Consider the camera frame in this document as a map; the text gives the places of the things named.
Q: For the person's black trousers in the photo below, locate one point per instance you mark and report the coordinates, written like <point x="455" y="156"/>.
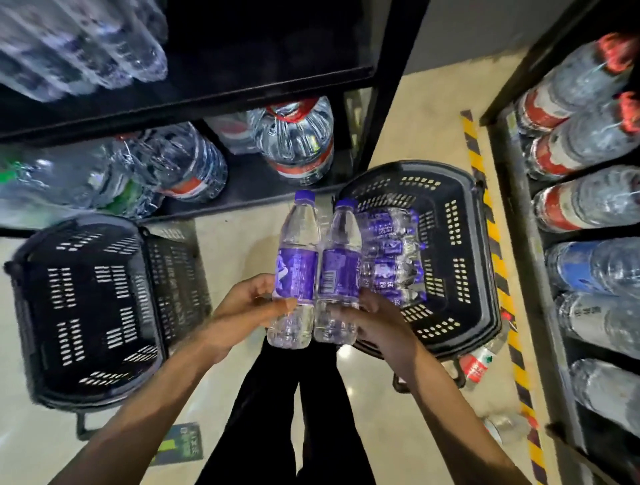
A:
<point x="280" y="424"/>

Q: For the person's left forearm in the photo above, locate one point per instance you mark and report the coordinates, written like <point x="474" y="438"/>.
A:
<point x="135" y="424"/>

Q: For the small red label bottle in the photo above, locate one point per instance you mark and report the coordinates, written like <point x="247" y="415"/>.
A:
<point x="477" y="364"/>

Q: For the person's left hand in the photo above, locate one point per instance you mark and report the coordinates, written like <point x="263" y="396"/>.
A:
<point x="239" y="315"/>

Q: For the clear large water bottle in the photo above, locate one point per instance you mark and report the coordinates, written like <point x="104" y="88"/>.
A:
<point x="595" y="320"/>
<point x="605" y="389"/>

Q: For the green floor sticker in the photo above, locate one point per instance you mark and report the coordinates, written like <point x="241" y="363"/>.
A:
<point x="180" y="444"/>

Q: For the purple label water bottle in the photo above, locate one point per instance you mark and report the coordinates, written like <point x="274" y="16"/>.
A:
<point x="387" y="224"/>
<point x="395" y="272"/>
<point x="297" y="240"/>
<point x="341" y="240"/>
<point x="395" y="248"/>
<point x="402" y="296"/>

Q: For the black metal shelf unit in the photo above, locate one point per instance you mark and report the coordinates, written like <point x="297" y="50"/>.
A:
<point x="250" y="50"/>

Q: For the person's right hand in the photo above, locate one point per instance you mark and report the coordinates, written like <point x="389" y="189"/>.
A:
<point x="384" y="330"/>

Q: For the person's right forearm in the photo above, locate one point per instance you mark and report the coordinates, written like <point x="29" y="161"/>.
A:
<point x="455" y="429"/>

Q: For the empty black shopping basket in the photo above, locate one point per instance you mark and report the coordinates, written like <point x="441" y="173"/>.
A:
<point x="95" y="310"/>

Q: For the large red label water jug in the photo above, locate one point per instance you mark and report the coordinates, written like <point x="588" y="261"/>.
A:
<point x="297" y="140"/>
<point x="230" y="132"/>
<point x="185" y="162"/>

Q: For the person's right thumb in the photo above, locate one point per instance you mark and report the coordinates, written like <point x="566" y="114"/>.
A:
<point x="347" y="314"/>

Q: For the person's left thumb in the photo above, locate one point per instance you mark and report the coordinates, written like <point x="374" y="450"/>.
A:
<point x="277" y="306"/>

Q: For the blue label water bottle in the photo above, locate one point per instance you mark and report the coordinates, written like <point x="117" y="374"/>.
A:
<point x="580" y="265"/>

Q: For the red cap water bottle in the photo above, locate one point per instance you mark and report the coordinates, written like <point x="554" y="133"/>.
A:
<point x="580" y="140"/>
<point x="585" y="200"/>
<point x="570" y="85"/>

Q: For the small clear bottle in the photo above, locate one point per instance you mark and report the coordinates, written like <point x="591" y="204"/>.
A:
<point x="507" y="427"/>

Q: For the black shopping basket with bottles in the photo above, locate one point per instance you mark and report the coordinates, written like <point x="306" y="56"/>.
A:
<point x="460" y="250"/>

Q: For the clear plastic water bottle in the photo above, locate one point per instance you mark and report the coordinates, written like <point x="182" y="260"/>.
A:
<point x="65" y="55"/>
<point x="125" y="40"/>
<point x="25" y="80"/>

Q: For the black shelf rack with rails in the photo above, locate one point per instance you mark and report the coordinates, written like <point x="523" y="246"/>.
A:
<point x="520" y="210"/>

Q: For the large green label water jug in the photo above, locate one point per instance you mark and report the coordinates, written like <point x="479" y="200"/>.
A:
<point x="60" y="185"/>

